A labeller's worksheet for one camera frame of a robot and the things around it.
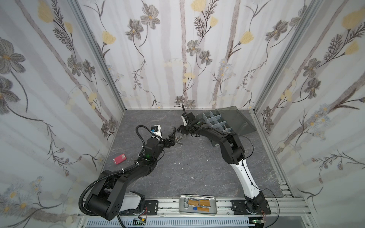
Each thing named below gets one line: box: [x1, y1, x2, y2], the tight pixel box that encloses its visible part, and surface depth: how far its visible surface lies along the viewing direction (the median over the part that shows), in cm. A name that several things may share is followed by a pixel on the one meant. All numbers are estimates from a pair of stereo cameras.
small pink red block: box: [113, 153, 127, 165], surface depth 94 cm
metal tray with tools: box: [178, 194, 218, 215], surface depth 76 cm
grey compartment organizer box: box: [196, 105, 258, 147], surface depth 117 cm
